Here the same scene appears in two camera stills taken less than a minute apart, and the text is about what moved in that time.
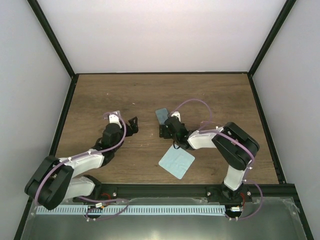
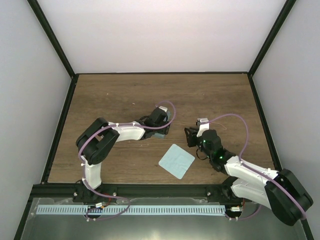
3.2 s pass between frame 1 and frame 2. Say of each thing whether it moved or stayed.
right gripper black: moved
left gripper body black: moved
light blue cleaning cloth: stayed
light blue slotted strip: stayed
